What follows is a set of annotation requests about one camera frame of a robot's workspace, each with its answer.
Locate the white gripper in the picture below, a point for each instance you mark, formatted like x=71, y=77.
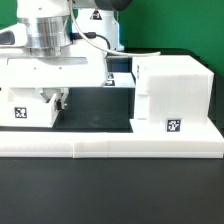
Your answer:
x=20, y=70

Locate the white front drawer box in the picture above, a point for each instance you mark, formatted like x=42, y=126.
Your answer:
x=24, y=108

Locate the white drawer cabinet housing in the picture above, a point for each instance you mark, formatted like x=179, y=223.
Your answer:
x=172, y=93

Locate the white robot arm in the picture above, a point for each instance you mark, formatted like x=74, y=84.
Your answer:
x=41, y=57

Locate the white marker tag plate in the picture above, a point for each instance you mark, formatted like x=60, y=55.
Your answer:
x=120, y=80

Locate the white L-shaped fixture wall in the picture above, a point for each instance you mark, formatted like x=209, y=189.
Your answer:
x=165, y=140

